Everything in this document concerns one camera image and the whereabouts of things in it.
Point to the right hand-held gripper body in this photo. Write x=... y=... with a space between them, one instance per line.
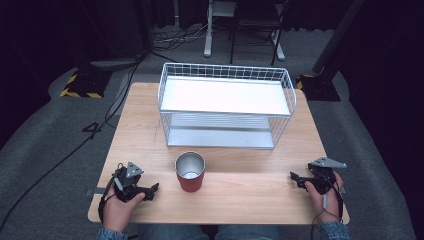
x=324 y=180

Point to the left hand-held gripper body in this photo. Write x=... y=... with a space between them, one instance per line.
x=124 y=186

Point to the person's right hand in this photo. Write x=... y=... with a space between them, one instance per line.
x=330 y=206

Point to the person's left hand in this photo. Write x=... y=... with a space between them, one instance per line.
x=115 y=213

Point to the grey tape strip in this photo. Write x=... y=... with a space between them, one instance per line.
x=95 y=191

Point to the red cup with steel inside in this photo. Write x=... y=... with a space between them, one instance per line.
x=190 y=183

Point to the yellow-black striped stand base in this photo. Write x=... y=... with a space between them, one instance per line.
x=85 y=83
x=320 y=87

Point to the white desk leg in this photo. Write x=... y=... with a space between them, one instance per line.
x=208 y=36
x=279 y=48

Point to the black slanted stand pole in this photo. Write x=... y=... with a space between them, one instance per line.
x=336 y=36

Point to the black folding chair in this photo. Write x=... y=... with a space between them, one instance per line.
x=256 y=23

